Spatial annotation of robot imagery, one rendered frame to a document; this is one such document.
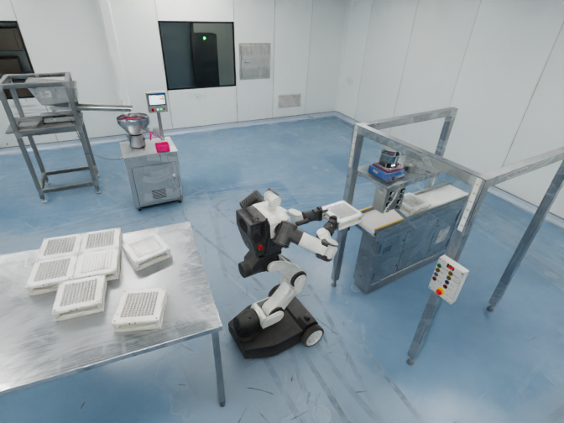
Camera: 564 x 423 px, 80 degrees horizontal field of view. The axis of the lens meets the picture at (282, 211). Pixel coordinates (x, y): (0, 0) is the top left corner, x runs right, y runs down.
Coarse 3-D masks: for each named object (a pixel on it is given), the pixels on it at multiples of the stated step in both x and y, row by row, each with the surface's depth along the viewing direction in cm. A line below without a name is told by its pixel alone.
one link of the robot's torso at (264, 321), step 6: (252, 306) 267; (258, 306) 265; (258, 312) 260; (276, 312) 261; (282, 312) 264; (264, 318) 256; (270, 318) 258; (276, 318) 262; (264, 324) 257; (270, 324) 262
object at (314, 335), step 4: (308, 328) 267; (312, 328) 266; (316, 328) 266; (320, 328) 268; (304, 332) 267; (308, 332) 264; (312, 332) 264; (316, 332) 271; (320, 332) 274; (304, 336) 266; (308, 336) 264; (312, 336) 270; (316, 336) 273; (320, 336) 275; (304, 340) 265; (308, 340) 269; (312, 340) 273; (316, 340) 276; (304, 344) 267; (308, 344) 270; (312, 344) 274
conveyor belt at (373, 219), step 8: (368, 216) 292; (376, 216) 293; (384, 216) 293; (392, 216) 294; (400, 216) 294; (408, 216) 295; (360, 224) 284; (368, 224) 281; (376, 224) 282; (384, 224) 282; (368, 232) 278
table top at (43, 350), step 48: (192, 240) 250; (0, 288) 203; (144, 288) 208; (192, 288) 209; (0, 336) 175; (48, 336) 176; (96, 336) 178; (144, 336) 179; (192, 336) 181; (0, 384) 154
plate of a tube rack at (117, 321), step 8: (152, 288) 198; (160, 288) 198; (136, 296) 192; (144, 296) 192; (160, 296) 193; (120, 304) 187; (136, 304) 188; (160, 304) 188; (120, 312) 182; (144, 312) 183; (160, 312) 184; (112, 320) 178; (120, 320) 178; (128, 320) 178; (136, 320) 178; (144, 320) 179; (152, 320) 179
